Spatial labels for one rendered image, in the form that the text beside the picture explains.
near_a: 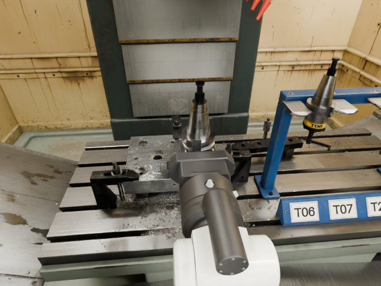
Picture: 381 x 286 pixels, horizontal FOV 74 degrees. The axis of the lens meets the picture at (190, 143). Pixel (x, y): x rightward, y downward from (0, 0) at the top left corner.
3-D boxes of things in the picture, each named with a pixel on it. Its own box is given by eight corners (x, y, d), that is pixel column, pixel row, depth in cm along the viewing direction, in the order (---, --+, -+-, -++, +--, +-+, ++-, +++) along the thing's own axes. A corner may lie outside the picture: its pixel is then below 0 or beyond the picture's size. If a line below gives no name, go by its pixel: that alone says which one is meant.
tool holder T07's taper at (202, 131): (211, 127, 49) (213, 96, 45) (209, 141, 46) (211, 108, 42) (188, 125, 50) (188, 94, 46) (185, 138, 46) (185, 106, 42)
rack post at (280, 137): (279, 198, 77) (305, 112, 60) (262, 200, 77) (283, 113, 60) (269, 176, 85) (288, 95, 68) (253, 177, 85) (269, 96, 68)
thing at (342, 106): (361, 114, 57) (362, 111, 57) (339, 116, 57) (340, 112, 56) (343, 101, 63) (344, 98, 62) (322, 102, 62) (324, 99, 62)
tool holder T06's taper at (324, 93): (323, 97, 61) (332, 70, 57) (336, 105, 57) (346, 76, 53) (307, 99, 60) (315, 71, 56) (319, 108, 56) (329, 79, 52)
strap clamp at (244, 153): (248, 181, 83) (254, 144, 75) (208, 184, 82) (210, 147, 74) (245, 175, 86) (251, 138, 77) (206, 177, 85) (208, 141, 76)
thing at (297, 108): (314, 117, 56) (316, 113, 56) (292, 118, 56) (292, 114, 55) (300, 102, 62) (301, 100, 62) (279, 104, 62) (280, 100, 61)
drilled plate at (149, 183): (223, 188, 75) (224, 175, 73) (125, 194, 73) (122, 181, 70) (211, 143, 94) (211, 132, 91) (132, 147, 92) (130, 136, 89)
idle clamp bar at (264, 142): (299, 157, 94) (303, 143, 90) (233, 165, 91) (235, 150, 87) (292, 149, 98) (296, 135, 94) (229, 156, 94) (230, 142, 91)
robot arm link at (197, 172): (236, 138, 45) (256, 186, 35) (231, 179, 50) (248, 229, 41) (165, 142, 44) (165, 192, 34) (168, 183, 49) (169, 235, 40)
